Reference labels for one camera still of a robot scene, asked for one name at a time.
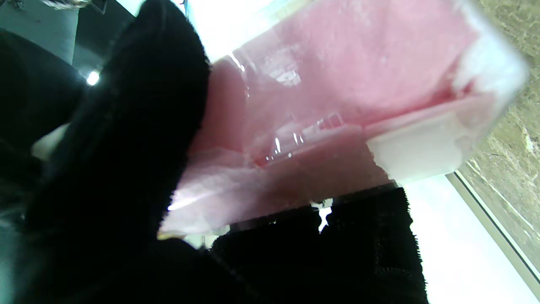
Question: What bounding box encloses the clear bottle with pink seasoning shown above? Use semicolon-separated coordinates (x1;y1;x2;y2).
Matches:
158;0;530;240

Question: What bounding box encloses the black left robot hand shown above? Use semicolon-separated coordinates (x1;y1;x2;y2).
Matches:
13;0;429;304

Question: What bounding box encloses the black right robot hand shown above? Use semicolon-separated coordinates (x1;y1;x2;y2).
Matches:
0;30;89;220

